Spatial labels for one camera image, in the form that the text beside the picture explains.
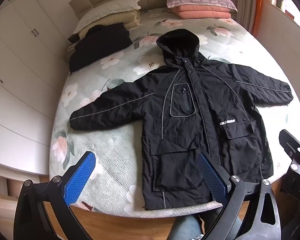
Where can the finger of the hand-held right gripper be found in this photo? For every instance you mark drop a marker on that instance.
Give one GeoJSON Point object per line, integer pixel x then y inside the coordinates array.
{"type": "Point", "coordinates": [289, 142]}

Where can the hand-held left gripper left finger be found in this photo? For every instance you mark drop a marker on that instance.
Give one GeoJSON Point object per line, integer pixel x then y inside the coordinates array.
{"type": "Point", "coordinates": [79, 177]}

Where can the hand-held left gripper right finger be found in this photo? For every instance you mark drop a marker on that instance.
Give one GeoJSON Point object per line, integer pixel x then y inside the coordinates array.
{"type": "Point", "coordinates": [212, 177]}

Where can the black hooded jacket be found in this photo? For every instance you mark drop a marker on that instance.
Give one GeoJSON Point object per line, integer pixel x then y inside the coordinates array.
{"type": "Point", "coordinates": [190, 130]}

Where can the bed with floral bedspread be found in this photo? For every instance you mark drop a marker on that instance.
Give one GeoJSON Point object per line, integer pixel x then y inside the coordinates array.
{"type": "Point", "coordinates": [109, 140]}

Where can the person's leg in jeans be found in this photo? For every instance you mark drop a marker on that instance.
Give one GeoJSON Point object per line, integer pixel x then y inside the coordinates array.
{"type": "Point", "coordinates": [185, 227]}

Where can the folded black garment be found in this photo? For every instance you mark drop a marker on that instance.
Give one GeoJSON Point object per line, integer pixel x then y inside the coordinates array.
{"type": "Point", "coordinates": [99, 45]}

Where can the white wardrobe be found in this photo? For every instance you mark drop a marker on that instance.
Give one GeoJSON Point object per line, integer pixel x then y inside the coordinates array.
{"type": "Point", "coordinates": [19, 55]}

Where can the grey curtain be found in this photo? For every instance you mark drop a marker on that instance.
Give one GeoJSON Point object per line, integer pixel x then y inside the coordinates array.
{"type": "Point", "coordinates": [245, 0]}

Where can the folded pink quilt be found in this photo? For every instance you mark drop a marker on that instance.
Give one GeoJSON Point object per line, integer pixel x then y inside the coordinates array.
{"type": "Point", "coordinates": [202, 13]}

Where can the folded beige quilt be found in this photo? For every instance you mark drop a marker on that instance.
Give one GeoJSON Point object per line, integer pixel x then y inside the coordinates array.
{"type": "Point", "coordinates": [119, 18]}

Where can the white dotted pillow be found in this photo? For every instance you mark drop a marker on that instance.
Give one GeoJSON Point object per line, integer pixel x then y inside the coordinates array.
{"type": "Point", "coordinates": [109, 7]}

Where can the wooden bed frame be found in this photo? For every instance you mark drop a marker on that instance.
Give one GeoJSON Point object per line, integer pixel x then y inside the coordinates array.
{"type": "Point", "coordinates": [114, 220]}

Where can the orange window frame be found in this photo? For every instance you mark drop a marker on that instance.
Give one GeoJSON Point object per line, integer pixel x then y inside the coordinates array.
{"type": "Point", "coordinates": [261, 2]}

